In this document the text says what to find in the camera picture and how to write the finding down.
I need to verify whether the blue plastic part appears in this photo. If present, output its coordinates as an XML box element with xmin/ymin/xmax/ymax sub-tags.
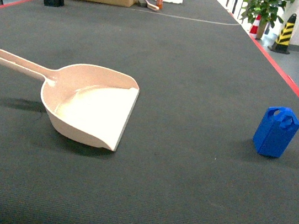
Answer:
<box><xmin>253</xmin><ymin>106</ymin><xmax>299</xmax><ymax>158</ymax></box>

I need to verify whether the yellow black traffic cone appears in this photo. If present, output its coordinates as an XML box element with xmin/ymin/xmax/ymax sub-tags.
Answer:
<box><xmin>268</xmin><ymin>13</ymin><xmax>297</xmax><ymax>55</ymax></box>

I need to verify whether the beige plastic dustpan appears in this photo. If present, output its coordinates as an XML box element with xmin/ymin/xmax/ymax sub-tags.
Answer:
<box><xmin>0</xmin><ymin>49</ymin><xmax>140</xmax><ymax>151</ymax></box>

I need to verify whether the green potted plant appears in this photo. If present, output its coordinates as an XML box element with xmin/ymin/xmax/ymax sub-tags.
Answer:
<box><xmin>241</xmin><ymin>0</ymin><xmax>295</xmax><ymax>40</ymax></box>

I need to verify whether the small hand brush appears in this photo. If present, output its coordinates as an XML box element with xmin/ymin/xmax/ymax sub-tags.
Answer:
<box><xmin>137</xmin><ymin>0</ymin><xmax>159</xmax><ymax>11</ymax></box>

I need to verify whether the red white traffic cone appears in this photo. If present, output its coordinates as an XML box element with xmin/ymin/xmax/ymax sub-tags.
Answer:
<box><xmin>249</xmin><ymin>14</ymin><xmax>261</xmax><ymax>38</ymax></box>

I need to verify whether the orange can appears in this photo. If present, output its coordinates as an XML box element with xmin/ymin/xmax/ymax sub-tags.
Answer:
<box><xmin>156</xmin><ymin>0</ymin><xmax>163</xmax><ymax>9</ymax></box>

